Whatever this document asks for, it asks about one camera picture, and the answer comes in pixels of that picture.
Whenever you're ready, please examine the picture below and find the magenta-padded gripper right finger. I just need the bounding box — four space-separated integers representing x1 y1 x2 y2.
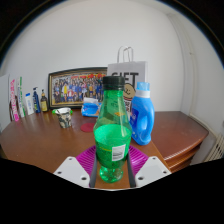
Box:
125 145 172 188

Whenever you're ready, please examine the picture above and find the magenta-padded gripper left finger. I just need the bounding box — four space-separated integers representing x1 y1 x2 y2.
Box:
53 145 98 188

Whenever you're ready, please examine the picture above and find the green plastic bottle black cap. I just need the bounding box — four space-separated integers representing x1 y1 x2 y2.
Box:
92 75 133 184

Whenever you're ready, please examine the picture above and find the white patterned mug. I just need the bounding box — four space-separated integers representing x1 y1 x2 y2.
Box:
54 107 73 129

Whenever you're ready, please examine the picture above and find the blue detergent bottle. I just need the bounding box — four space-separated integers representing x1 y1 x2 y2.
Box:
129 81 156 146

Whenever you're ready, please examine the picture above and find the blue tissue pack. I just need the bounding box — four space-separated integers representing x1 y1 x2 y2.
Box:
80 97 102 118

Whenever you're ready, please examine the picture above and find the white radiator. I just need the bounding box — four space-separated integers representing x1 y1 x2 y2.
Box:
203 131 224 163

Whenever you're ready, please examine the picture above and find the amber pump bottle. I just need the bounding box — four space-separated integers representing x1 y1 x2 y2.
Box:
40 88 49 113

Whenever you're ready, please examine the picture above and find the dark blue pump bottle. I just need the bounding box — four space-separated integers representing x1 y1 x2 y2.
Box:
32 86 42 114

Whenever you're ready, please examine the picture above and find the white tube bottle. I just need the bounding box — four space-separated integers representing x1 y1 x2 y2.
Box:
25 92 35 116

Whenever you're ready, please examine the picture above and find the framed group photo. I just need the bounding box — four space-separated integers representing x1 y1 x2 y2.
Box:
47 66 108 110

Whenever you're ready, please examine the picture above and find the tall green and white box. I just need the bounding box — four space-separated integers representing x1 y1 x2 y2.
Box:
17 76 26 118

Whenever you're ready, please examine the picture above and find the tall pink and white box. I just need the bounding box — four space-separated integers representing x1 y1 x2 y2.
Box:
9 78 20 122

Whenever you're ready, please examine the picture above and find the white paper gift bag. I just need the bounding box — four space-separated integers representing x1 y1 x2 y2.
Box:
106 45 148 117

